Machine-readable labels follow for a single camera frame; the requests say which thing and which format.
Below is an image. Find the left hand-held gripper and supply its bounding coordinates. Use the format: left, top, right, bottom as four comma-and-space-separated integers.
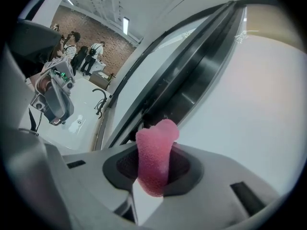
30, 56, 75, 126

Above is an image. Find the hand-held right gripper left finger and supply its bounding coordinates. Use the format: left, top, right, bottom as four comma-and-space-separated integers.
61, 143, 139, 230

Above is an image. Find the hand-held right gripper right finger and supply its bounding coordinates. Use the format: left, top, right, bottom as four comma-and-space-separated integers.
141, 142, 281, 230

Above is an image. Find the pink cleaning cloth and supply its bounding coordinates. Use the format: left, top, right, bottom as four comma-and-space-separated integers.
135, 118, 180, 198

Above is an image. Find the black window frame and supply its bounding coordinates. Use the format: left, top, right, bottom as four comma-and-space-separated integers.
129, 0, 307, 196

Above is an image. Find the person's left hand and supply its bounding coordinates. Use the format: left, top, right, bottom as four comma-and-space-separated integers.
39, 76, 52, 92

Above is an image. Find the white bathtub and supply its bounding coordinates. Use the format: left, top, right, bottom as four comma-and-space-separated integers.
19, 77, 113, 150

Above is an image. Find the black bathtub faucet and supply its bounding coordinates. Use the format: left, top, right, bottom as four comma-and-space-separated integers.
92, 88, 107, 116

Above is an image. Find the brown wooden cabinet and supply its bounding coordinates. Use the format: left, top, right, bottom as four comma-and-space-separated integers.
89, 70, 116, 91

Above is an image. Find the person in white shirt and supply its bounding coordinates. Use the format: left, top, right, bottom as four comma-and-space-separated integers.
18, 0, 65, 30

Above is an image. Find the fluorescent ceiling light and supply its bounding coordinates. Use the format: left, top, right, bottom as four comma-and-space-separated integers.
122, 17, 130, 35

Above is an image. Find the frosted glass panel black frame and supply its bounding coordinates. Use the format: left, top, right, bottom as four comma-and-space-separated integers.
91, 0, 233, 153

